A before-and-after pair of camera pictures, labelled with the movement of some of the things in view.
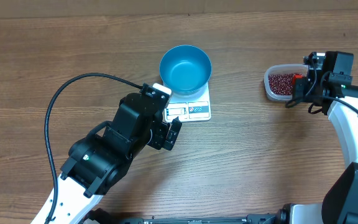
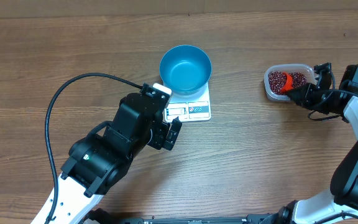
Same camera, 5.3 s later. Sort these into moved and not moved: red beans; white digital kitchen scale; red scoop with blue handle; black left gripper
Moved: red scoop with blue handle
Not moved: red beans; white digital kitchen scale; black left gripper
